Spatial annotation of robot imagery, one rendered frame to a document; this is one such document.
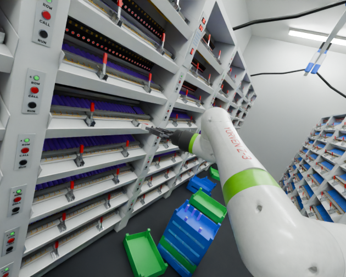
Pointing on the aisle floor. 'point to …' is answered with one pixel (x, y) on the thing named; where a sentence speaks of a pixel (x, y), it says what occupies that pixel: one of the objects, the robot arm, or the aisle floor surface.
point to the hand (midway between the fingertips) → (148, 127)
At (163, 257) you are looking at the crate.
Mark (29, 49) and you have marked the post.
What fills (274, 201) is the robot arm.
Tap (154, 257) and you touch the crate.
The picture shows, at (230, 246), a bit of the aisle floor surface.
